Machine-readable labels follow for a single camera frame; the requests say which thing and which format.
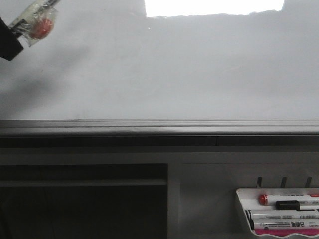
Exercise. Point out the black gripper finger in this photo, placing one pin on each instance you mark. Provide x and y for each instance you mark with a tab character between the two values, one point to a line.
10	46

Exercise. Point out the white whiteboard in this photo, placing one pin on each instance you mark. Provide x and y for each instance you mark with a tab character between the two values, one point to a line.
134	59

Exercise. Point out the red capped whiteboard marker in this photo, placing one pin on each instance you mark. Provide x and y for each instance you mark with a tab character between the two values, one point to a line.
305	199

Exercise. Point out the white marker tray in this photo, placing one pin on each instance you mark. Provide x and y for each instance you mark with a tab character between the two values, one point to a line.
247	199

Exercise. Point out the black capped white marker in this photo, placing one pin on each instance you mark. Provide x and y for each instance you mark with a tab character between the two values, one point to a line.
282	214

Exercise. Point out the pink marker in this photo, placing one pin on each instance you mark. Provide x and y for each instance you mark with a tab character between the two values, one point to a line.
285	232

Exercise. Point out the white marker with label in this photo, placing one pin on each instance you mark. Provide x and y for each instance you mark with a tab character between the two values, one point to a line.
283	224

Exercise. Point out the short black capped marker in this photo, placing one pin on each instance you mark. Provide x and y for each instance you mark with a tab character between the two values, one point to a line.
296	205

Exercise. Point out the grey whiteboard frame ledge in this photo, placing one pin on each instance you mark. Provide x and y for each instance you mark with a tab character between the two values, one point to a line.
155	132

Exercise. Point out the grey whiteboard stand frame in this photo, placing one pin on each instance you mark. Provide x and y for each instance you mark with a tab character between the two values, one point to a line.
141	192

